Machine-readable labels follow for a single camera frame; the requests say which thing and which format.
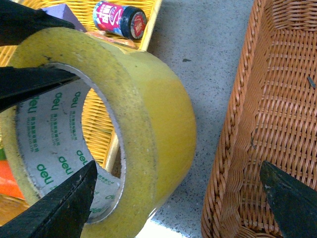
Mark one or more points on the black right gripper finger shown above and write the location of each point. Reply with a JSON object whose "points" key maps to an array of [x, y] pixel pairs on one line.
{"points": [[18, 22], [20, 84], [293, 204], [62, 213]]}

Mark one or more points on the small red labelled jar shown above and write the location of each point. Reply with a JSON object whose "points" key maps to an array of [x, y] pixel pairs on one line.
{"points": [[123, 20]]}

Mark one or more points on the brown wicker basket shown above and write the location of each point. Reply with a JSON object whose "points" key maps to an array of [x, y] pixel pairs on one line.
{"points": [[271, 116]]}

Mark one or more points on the yellow woven basket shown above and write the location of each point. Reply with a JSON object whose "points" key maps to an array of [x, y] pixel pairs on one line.
{"points": [[98, 129]]}

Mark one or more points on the purple foam cube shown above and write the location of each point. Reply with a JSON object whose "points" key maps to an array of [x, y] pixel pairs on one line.
{"points": [[62, 11]]}

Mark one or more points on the orange toy carrot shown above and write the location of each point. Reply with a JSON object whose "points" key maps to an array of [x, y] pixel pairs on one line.
{"points": [[8, 184]]}

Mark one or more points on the toy bread roll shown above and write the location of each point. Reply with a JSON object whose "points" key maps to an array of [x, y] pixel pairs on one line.
{"points": [[103, 36]]}

